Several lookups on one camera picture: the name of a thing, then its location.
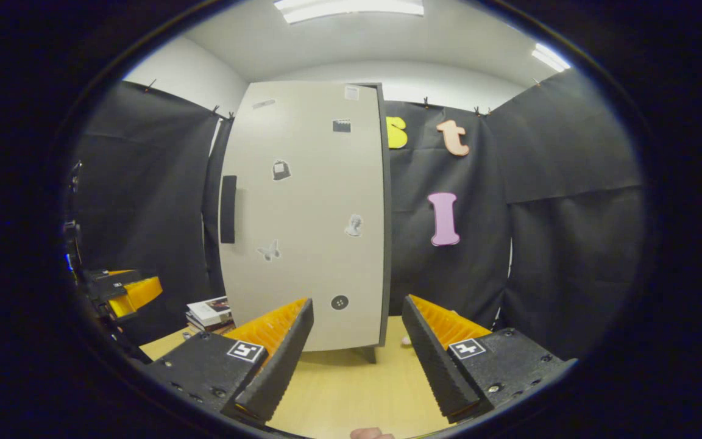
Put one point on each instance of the green pink plush toy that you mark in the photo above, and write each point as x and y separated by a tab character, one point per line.
406	340

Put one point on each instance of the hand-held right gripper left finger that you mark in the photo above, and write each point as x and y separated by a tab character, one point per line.
284	366

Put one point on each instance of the white cover book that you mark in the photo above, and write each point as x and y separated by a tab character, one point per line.
208	310

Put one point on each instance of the dark gray cabinet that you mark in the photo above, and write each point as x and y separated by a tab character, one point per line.
387	244

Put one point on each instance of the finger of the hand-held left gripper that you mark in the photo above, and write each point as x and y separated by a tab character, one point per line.
113	291
104	277

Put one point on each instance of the brown edged book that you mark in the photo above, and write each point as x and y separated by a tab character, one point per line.
220	328

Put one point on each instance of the small ceiling light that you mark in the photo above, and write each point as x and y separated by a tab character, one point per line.
551	58

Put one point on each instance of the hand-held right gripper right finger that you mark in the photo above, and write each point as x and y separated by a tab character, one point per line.
436	366

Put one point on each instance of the black backdrop cloth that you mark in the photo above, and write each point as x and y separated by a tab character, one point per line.
570	244

